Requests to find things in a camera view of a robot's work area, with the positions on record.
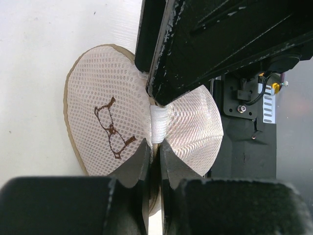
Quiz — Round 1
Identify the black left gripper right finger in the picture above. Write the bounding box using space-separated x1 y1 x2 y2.
159 141 313 235

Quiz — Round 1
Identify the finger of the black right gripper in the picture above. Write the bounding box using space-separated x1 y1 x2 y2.
147 0 313 106
134 0 166 72

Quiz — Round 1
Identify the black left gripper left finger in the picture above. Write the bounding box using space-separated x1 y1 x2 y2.
0 140 150 235

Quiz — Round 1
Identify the white mesh laundry bag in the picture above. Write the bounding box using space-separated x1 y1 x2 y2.
64 44 224 176

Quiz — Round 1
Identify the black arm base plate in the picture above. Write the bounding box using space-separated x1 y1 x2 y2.
207 74 277 179

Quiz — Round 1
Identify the right white cable duct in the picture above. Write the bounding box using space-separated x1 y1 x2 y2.
262 85 276 124

